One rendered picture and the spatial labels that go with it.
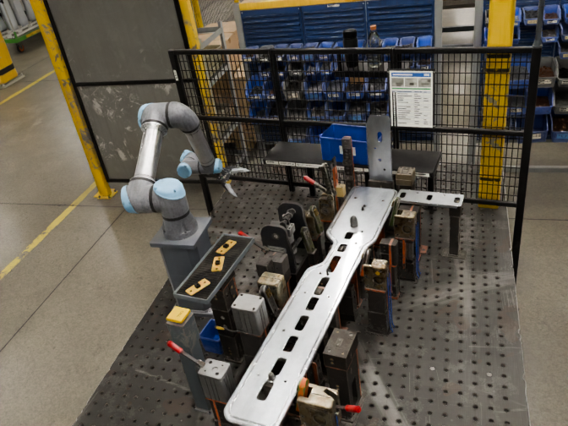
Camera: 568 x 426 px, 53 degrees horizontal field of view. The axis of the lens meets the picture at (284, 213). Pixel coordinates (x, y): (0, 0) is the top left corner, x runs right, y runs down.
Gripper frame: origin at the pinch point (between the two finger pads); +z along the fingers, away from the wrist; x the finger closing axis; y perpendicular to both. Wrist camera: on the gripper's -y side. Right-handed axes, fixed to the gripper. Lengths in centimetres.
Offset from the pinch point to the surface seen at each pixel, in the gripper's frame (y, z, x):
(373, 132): 38, 44, 51
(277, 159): -1.1, 10.5, 19.5
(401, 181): 36, 66, 36
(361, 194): 37, 52, 22
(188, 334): 118, 6, -42
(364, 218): 55, 55, 14
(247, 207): -24.9, 7.1, -13.7
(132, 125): -169, -105, -11
